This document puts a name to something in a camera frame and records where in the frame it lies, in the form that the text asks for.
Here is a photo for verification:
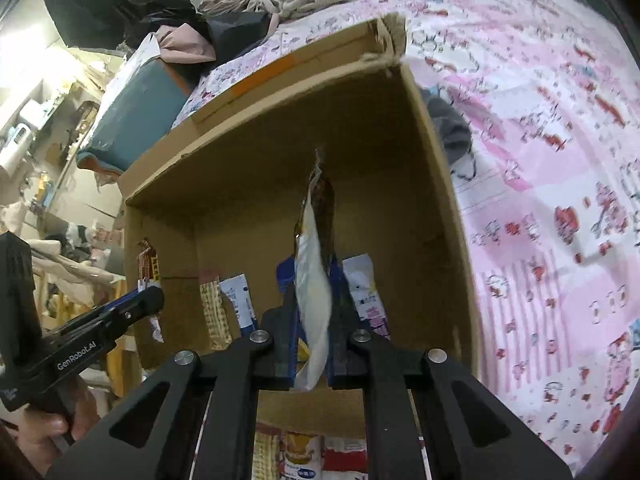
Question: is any blue white stick packet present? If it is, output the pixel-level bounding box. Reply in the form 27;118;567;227
219;274;258;338

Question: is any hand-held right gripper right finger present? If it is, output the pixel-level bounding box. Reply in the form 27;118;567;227
327;260;573;480

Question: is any dark brown snack packet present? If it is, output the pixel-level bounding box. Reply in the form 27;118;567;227
291;147;337;392

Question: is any yellow snack packet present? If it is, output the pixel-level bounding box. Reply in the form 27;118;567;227
282;432;326;466

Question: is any black plastic bag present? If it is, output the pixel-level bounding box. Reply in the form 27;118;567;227
205;10;281;56

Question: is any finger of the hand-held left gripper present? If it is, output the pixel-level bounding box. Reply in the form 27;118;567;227
92;286;152;319
50;286;166;347

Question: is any white packet with pink print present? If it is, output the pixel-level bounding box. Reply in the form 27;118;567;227
342;255;391;341

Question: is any person's left hand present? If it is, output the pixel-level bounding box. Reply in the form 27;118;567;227
17;377;101;461

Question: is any brown cardboard box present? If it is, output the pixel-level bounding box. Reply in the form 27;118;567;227
117;14;481;433

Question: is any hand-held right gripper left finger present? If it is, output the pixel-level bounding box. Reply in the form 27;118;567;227
47;255;301;480

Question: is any grey sock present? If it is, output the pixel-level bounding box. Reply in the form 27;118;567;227
420;87;476;181

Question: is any red striped snack packet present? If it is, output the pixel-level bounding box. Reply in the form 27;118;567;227
136;237;166;343

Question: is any beige hanging garment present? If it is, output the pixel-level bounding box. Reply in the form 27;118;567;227
27;240;126;321

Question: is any pink garment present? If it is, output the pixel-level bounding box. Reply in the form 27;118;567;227
155;22;216;63

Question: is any checked beige snack packet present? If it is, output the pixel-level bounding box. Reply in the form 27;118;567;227
199;272;232;351
255;425;281;480

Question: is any teal cushion with papers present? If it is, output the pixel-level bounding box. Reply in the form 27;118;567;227
77;62;193;173

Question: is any white paper sheet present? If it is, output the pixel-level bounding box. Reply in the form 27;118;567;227
100;32;161;126

